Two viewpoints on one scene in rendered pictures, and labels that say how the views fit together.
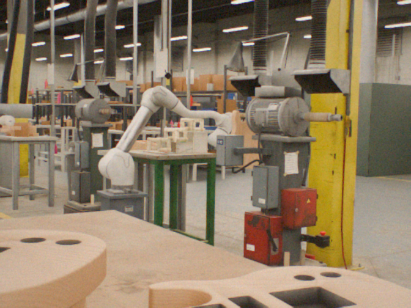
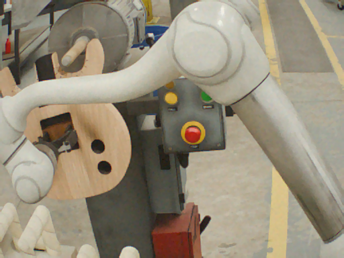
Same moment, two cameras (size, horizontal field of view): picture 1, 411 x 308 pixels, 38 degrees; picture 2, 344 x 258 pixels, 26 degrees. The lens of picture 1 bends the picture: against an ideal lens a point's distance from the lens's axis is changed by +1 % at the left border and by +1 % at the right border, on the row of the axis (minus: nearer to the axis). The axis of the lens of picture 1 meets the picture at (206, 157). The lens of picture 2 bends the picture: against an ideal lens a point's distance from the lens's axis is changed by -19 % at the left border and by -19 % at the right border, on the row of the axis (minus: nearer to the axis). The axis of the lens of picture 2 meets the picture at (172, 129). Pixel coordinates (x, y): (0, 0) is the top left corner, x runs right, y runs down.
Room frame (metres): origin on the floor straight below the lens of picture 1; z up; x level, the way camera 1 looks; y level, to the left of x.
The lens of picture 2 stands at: (5.49, 1.34, 1.66)
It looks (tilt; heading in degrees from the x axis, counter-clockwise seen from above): 17 degrees down; 225
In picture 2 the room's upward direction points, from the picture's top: 6 degrees counter-clockwise
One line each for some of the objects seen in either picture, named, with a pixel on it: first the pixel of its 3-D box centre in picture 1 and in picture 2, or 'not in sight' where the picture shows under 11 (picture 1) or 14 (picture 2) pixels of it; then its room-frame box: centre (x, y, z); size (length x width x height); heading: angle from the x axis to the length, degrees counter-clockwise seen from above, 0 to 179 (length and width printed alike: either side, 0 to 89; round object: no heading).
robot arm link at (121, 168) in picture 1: (122, 168); not in sight; (4.07, 0.58, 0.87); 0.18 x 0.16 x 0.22; 32
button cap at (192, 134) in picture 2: not in sight; (193, 134); (3.93, -0.12, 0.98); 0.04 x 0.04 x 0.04; 37
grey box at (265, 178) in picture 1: (265, 165); (160, 119); (3.78, -0.38, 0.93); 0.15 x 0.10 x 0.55; 37
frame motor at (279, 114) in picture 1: (276, 116); (99, 29); (3.91, -0.46, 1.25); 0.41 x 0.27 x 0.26; 37
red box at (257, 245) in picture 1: (262, 233); (179, 248); (3.77, -0.37, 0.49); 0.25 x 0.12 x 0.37; 37
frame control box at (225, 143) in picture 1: (239, 154); (186, 113); (3.84, -0.22, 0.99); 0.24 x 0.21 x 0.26; 37
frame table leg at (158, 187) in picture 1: (158, 217); not in sight; (4.47, 0.36, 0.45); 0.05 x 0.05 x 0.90; 37
